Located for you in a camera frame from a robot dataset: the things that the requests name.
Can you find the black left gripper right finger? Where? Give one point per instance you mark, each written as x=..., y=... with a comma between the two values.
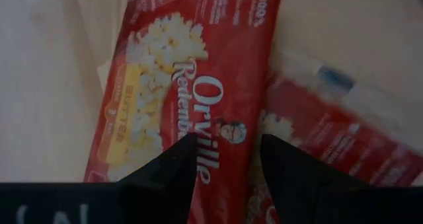
x=307, y=194

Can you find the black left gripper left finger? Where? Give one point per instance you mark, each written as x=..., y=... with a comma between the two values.
x=155, y=191

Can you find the red Orville popcorn bag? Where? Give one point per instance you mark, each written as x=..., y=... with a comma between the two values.
x=330, y=131
x=231, y=68

